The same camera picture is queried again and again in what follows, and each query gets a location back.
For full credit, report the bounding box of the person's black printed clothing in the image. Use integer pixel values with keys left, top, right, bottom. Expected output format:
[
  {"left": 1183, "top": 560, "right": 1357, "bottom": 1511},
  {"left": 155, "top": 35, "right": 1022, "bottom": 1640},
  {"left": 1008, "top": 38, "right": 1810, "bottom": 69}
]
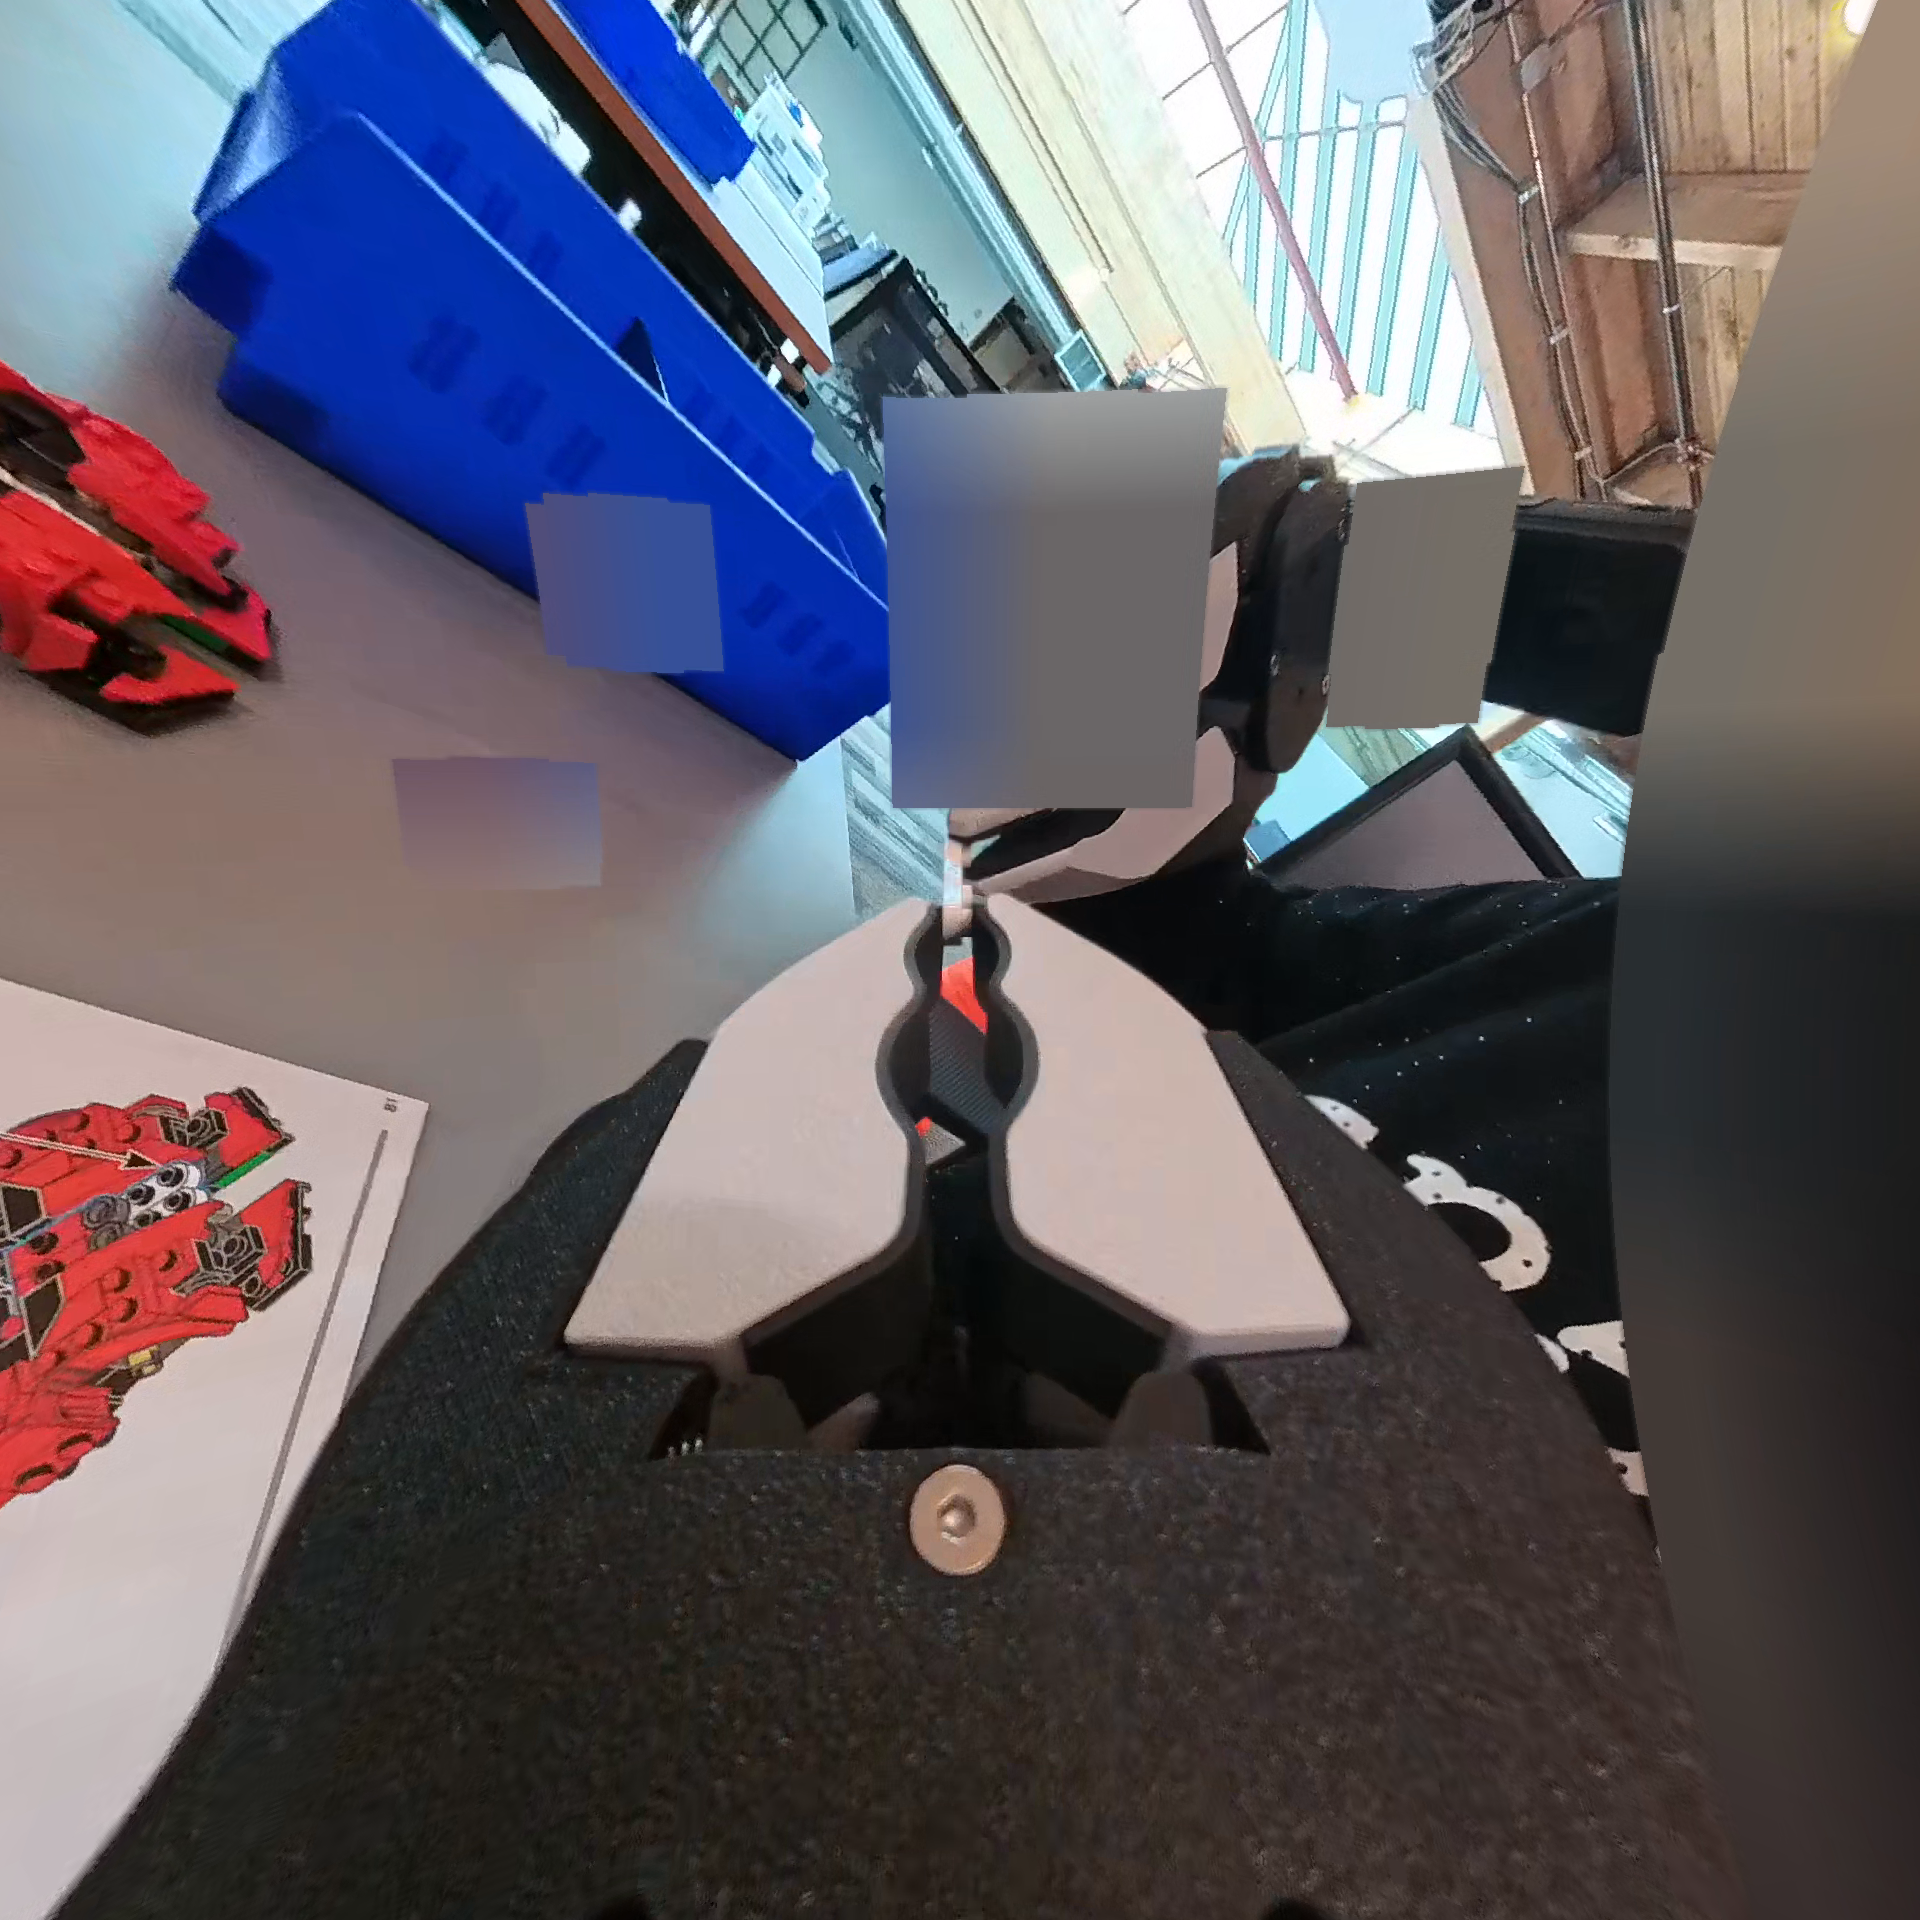
[{"left": 1035, "top": 862, "right": 1659, "bottom": 1517}]

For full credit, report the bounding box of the brick car instruction booklet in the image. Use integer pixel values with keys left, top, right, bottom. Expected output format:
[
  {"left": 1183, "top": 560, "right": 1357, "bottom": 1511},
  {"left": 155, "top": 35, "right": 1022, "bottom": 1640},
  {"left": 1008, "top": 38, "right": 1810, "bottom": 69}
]
[{"left": 0, "top": 975, "right": 431, "bottom": 1920}]

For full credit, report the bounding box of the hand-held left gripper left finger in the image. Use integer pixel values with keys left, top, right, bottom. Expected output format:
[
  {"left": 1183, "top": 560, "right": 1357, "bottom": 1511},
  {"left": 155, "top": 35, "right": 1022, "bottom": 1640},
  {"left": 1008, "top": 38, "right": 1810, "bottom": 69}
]
[{"left": 565, "top": 896, "right": 943, "bottom": 1365}]

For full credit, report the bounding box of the blue plastic storage bin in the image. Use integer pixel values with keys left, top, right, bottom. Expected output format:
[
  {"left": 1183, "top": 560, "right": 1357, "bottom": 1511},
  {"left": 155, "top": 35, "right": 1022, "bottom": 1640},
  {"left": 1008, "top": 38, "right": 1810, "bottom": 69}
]
[
  {"left": 192, "top": 0, "right": 890, "bottom": 593},
  {"left": 170, "top": 112, "right": 896, "bottom": 762}
]

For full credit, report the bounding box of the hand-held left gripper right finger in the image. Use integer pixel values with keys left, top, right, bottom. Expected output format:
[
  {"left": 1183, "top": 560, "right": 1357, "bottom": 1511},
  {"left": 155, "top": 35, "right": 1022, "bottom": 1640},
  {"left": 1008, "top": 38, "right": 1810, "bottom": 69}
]
[{"left": 978, "top": 893, "right": 1354, "bottom": 1367}]

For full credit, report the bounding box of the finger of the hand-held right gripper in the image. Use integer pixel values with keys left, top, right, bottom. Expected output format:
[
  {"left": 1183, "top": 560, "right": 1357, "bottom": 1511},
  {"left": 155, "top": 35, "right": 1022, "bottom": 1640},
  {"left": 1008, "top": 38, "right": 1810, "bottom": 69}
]
[
  {"left": 950, "top": 749, "right": 1258, "bottom": 889},
  {"left": 1195, "top": 542, "right": 1251, "bottom": 696}
]

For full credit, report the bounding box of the black metal cart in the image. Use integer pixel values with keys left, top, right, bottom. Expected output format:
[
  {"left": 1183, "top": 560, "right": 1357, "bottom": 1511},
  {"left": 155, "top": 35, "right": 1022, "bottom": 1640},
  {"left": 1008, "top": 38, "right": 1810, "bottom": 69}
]
[{"left": 822, "top": 250, "right": 999, "bottom": 442}]

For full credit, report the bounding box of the black framed screen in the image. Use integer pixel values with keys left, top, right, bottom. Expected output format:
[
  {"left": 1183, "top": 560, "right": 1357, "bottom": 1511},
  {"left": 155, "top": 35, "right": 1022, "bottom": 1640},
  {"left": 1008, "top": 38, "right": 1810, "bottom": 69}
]
[{"left": 1252, "top": 726, "right": 1587, "bottom": 889}]

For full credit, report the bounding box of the red brick toy car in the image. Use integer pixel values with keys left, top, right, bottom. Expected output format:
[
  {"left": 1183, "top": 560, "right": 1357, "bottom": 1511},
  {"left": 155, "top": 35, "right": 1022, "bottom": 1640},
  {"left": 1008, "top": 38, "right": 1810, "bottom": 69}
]
[{"left": 0, "top": 359, "right": 280, "bottom": 735}]

